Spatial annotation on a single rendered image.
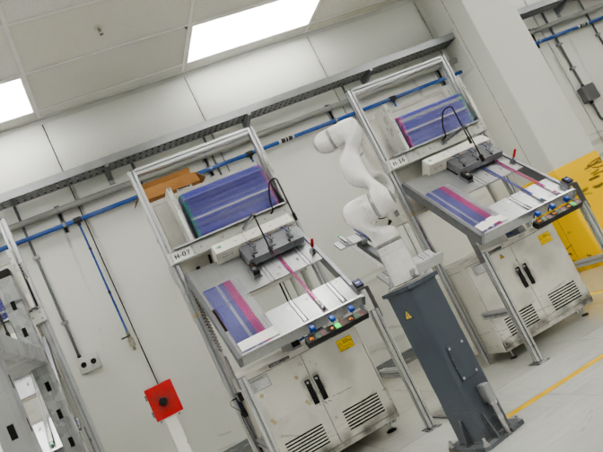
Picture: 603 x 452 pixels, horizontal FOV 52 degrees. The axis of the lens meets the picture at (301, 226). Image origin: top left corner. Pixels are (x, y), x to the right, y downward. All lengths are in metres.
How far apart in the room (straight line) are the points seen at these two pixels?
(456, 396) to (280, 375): 1.02
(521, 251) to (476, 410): 1.52
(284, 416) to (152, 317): 1.89
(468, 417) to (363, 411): 0.89
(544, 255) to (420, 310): 1.61
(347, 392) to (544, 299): 1.34
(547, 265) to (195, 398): 2.66
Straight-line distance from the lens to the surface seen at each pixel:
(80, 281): 4.94
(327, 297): 3.14
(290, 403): 3.30
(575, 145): 5.98
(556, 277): 4.06
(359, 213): 2.63
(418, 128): 4.03
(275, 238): 3.44
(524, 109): 5.81
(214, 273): 3.39
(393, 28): 6.23
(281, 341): 2.98
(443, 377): 2.65
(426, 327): 2.58
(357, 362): 3.40
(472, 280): 3.75
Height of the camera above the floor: 0.82
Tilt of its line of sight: 6 degrees up
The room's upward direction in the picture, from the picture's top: 26 degrees counter-clockwise
